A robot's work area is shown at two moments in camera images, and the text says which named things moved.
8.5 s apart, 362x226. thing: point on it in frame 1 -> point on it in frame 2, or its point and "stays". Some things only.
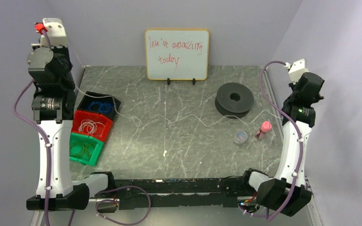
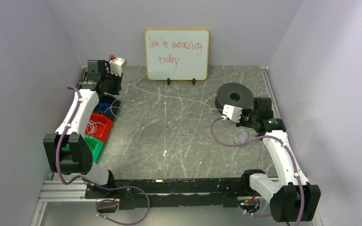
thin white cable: (195, 116) -> (176, 97)
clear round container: (240, 138) stays
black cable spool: (234, 100) stays
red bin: (92, 124) stays
